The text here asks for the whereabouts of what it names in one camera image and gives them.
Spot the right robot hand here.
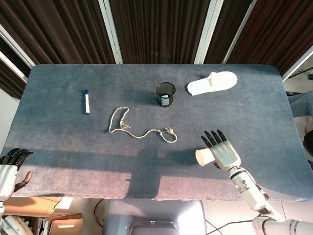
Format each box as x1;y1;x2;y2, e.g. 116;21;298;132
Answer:
201;129;241;170

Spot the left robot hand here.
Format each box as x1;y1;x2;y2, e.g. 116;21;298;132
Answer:
0;147;34;201

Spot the white paper cup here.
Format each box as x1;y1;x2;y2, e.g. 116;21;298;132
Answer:
195;147;217;167

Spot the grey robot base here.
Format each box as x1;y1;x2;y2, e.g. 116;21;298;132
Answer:
101;199;208;235

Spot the cardboard box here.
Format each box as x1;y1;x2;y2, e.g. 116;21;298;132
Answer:
3;197;83;235

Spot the white slipper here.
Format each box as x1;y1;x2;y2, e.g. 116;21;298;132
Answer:
187;71;238;96

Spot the blue table cloth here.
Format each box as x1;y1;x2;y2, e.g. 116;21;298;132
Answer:
0;64;313;203

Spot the black mesh pen holder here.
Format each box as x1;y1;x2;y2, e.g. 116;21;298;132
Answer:
156;82;177;108

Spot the blue white marker pen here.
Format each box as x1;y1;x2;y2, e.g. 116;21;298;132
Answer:
82;89;90;115

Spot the dark wooden slat screen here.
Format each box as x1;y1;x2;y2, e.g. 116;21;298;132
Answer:
0;0;313;100

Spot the beige braided rope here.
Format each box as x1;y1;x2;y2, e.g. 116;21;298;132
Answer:
107;106;178;144

